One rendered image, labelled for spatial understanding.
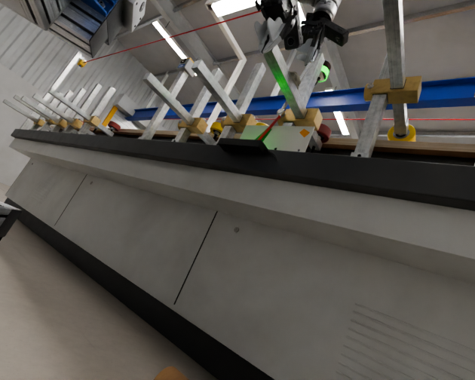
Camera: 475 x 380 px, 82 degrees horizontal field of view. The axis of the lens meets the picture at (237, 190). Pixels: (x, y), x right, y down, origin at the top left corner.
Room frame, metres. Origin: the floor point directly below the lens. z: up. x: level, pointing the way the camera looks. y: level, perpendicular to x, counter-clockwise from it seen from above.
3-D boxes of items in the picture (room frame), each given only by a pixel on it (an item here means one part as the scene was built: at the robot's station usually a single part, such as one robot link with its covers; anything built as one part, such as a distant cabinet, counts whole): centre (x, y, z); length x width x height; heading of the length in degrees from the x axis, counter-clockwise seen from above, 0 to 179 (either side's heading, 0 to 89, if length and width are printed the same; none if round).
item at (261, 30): (0.54, 0.10, 0.86); 0.06 x 0.03 x 0.09; 141
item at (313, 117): (0.78, -0.09, 0.85); 0.14 x 0.06 x 0.05; 51
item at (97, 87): (1.90, 1.28, 0.93); 0.04 x 0.04 x 0.48; 51
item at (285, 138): (0.79, -0.03, 0.75); 0.26 x 0.01 x 0.10; 51
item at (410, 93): (0.62, -0.28, 0.95); 0.14 x 0.06 x 0.05; 51
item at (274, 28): (0.52, 0.08, 0.86); 0.06 x 0.03 x 0.09; 141
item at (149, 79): (1.04, 0.33, 0.81); 0.44 x 0.03 x 0.04; 141
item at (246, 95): (0.95, 0.12, 0.89); 0.04 x 0.04 x 0.48; 51
